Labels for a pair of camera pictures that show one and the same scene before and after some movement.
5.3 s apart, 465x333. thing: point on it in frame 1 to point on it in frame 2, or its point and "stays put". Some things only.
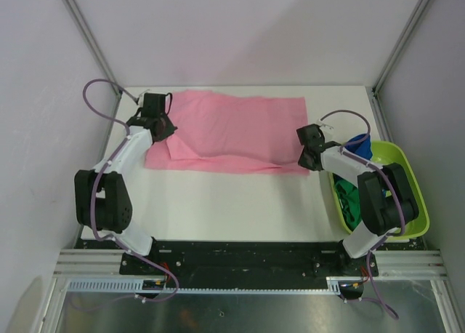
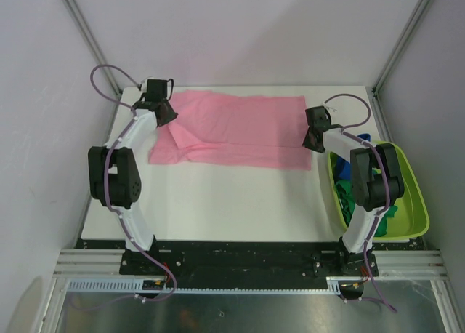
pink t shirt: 232,131 stays put
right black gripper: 303,162 to 308,143
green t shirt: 349,200 stays put
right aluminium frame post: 373,91 stays put
